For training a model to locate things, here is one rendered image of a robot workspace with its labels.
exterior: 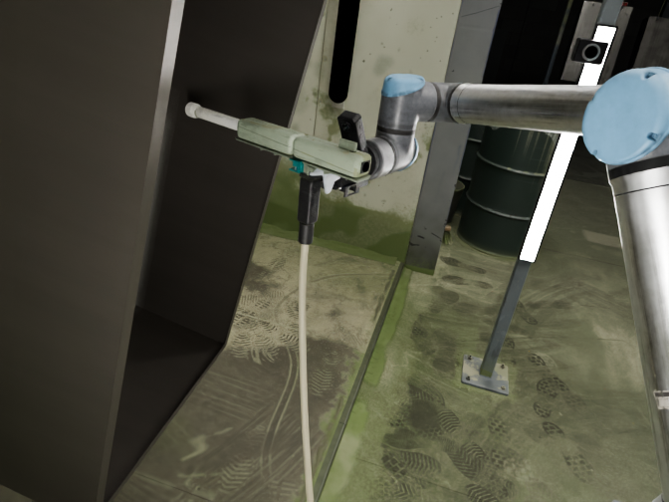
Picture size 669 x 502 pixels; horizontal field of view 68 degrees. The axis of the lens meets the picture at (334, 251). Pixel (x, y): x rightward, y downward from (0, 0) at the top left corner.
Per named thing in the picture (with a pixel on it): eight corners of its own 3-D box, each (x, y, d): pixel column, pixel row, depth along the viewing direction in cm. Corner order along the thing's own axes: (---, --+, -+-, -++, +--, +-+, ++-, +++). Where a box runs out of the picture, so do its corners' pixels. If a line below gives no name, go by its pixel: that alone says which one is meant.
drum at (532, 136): (449, 219, 379) (479, 101, 338) (524, 228, 381) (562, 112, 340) (464, 255, 327) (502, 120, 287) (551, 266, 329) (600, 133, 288)
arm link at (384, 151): (396, 142, 109) (360, 131, 114) (385, 145, 105) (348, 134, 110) (389, 181, 113) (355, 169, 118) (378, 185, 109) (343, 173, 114)
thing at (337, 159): (359, 259, 97) (376, 144, 87) (344, 267, 94) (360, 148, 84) (200, 187, 123) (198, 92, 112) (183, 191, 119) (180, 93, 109)
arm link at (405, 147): (391, 124, 123) (384, 162, 127) (362, 128, 113) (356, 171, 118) (425, 131, 118) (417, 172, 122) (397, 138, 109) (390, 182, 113)
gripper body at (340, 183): (343, 198, 101) (375, 187, 110) (349, 157, 97) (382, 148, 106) (315, 187, 105) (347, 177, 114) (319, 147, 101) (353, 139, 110)
